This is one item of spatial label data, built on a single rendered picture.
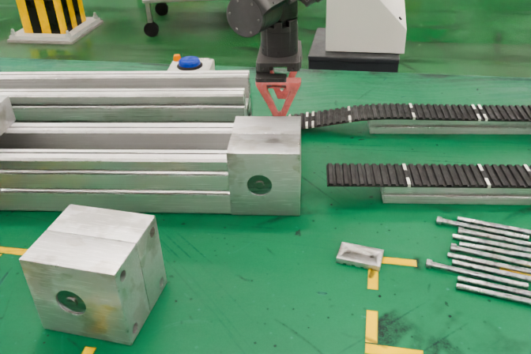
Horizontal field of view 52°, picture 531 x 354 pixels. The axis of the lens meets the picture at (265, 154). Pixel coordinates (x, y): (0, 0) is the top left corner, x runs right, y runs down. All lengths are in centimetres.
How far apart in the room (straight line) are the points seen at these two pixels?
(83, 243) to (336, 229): 31
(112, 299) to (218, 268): 15
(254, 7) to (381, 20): 52
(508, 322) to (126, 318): 38
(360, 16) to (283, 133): 56
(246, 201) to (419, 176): 23
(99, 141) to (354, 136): 40
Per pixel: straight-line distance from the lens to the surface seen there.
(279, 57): 83
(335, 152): 84
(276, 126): 71
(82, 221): 59
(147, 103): 87
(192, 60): 101
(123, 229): 56
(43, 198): 78
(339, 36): 122
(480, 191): 75
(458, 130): 92
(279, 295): 60
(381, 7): 120
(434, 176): 75
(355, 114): 89
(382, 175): 73
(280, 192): 69
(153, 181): 70
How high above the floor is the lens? 121
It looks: 31 degrees down
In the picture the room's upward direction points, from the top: 2 degrees counter-clockwise
